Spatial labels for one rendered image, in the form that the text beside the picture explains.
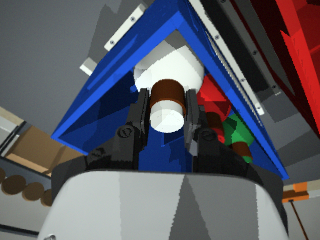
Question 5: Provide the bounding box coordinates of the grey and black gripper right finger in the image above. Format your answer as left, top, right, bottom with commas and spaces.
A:
183, 89, 284, 217

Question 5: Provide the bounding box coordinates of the blue plastic crate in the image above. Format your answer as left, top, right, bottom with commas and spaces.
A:
51, 0, 289, 180

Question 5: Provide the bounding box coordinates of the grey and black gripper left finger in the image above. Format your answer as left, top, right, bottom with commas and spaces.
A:
51, 88, 150, 204

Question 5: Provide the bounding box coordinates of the red plastic crate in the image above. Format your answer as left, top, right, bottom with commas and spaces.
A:
229, 0, 320, 139

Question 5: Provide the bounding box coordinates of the white bottle with brown label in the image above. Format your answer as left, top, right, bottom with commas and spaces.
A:
133, 29, 205, 133

